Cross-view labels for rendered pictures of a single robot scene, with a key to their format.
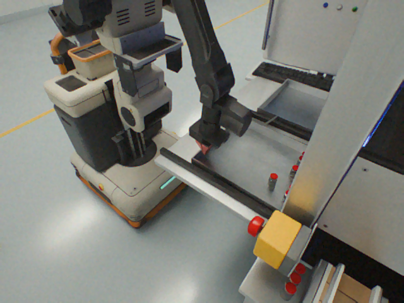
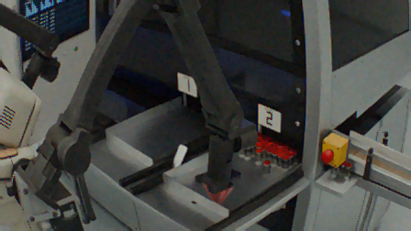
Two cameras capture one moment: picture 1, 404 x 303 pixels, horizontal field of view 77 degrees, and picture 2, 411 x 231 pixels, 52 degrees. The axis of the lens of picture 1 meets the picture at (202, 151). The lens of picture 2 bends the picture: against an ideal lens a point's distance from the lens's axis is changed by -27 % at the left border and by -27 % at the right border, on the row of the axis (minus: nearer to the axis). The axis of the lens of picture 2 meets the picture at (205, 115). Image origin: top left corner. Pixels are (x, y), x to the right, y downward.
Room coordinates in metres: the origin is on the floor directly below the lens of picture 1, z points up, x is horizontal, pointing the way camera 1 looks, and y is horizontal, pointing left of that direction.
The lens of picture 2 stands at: (0.36, 1.12, 1.73)
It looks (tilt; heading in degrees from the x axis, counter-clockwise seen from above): 27 degrees down; 280
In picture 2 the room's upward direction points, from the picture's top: 2 degrees counter-clockwise
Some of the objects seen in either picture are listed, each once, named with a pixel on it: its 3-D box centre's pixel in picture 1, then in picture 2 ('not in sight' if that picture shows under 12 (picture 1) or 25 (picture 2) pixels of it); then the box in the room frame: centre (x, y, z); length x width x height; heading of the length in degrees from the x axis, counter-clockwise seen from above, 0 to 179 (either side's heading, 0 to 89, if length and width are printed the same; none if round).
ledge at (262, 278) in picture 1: (282, 285); (339, 180); (0.18, -0.17, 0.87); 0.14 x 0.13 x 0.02; 52
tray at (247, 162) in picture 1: (264, 162); (240, 172); (0.50, -0.18, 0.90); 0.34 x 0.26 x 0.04; 52
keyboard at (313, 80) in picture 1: (294, 76); (74, 136); (1.15, -0.46, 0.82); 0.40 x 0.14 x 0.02; 60
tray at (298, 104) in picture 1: (315, 111); (167, 129); (0.75, -0.41, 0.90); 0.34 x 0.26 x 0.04; 52
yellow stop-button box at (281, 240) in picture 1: (279, 241); (336, 148); (0.21, -0.15, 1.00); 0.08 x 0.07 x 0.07; 52
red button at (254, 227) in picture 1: (258, 228); (327, 155); (0.24, -0.11, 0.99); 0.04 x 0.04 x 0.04; 52
